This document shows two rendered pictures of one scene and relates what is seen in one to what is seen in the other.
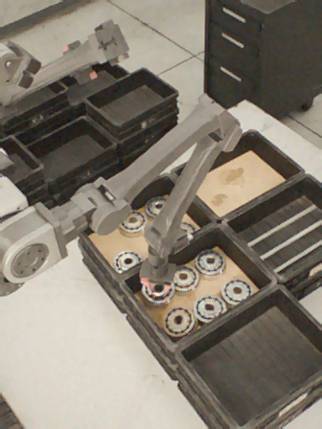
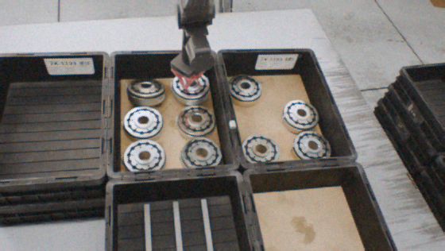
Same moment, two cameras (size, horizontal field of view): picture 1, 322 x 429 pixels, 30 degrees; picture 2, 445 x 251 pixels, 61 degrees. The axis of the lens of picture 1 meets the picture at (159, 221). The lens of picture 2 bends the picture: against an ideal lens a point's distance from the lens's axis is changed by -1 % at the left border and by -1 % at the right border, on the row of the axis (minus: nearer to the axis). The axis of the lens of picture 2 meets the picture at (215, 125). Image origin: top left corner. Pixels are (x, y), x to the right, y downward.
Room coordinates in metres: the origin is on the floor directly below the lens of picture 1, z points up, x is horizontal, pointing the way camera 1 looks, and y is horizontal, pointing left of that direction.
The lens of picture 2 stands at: (1.33, -0.65, 1.67)
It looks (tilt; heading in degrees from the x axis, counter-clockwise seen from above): 53 degrees down; 104
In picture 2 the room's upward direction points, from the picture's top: 11 degrees clockwise
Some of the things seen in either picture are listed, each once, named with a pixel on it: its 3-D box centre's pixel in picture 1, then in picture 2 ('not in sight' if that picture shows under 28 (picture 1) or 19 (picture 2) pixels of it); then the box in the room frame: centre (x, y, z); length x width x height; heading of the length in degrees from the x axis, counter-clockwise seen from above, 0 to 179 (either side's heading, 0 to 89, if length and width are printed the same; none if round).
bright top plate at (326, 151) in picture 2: (158, 207); (312, 146); (1.43, 0.00, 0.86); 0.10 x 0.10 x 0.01
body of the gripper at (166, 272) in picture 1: (157, 266); (192, 52); (1.06, 0.01, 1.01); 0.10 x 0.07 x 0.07; 76
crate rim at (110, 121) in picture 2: (197, 282); (168, 107); (1.05, -0.10, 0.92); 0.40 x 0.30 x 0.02; 122
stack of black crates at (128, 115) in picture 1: (134, 128); not in sight; (2.44, 0.11, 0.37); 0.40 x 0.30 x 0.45; 127
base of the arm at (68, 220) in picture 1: (63, 223); not in sight; (0.87, 0.21, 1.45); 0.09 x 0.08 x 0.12; 37
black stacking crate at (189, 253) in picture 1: (196, 292); (168, 119); (1.05, -0.10, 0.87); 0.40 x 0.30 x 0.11; 122
